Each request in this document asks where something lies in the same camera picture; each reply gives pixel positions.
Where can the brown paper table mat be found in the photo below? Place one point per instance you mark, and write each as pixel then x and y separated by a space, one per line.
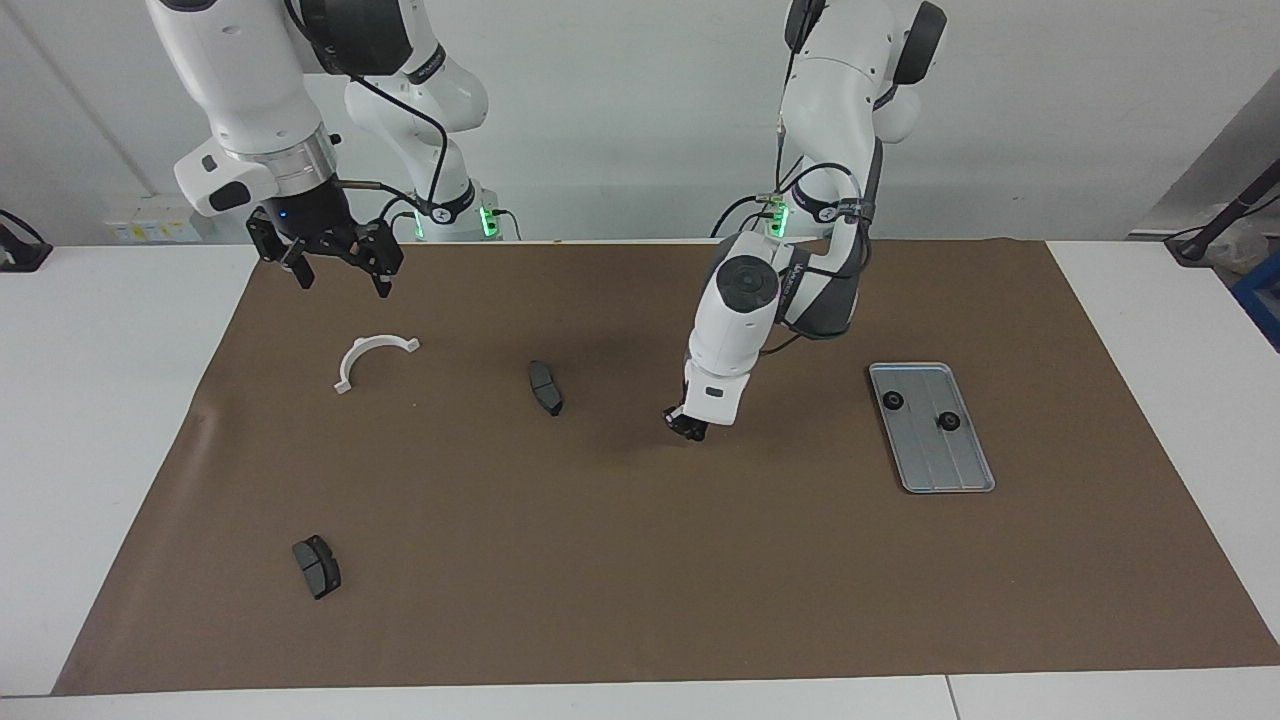
pixel 640 550

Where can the white curved plastic bracket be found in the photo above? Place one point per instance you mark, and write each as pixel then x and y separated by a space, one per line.
pixel 352 355

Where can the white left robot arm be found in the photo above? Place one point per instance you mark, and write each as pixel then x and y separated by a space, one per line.
pixel 830 90

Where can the long dark grey brake pad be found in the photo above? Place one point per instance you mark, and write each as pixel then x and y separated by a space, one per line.
pixel 545 388

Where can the black stand base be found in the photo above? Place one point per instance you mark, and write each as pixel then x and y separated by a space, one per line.
pixel 20 252

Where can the white wall socket box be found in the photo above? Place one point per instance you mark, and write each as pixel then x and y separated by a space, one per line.
pixel 150 228

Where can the silver metal tray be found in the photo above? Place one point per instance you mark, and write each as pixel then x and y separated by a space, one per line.
pixel 945 468

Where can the black tripod leg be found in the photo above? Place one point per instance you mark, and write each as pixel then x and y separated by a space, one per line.
pixel 1215 228

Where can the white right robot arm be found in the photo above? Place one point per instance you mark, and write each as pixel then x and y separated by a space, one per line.
pixel 250 80

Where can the blue crate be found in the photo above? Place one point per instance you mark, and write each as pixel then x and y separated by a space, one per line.
pixel 1262 295

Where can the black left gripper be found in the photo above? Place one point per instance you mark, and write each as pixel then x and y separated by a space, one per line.
pixel 682 415

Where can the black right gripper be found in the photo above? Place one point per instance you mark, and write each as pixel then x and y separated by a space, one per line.
pixel 303 215

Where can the short dark grey brake pad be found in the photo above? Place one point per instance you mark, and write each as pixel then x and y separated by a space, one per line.
pixel 318 568

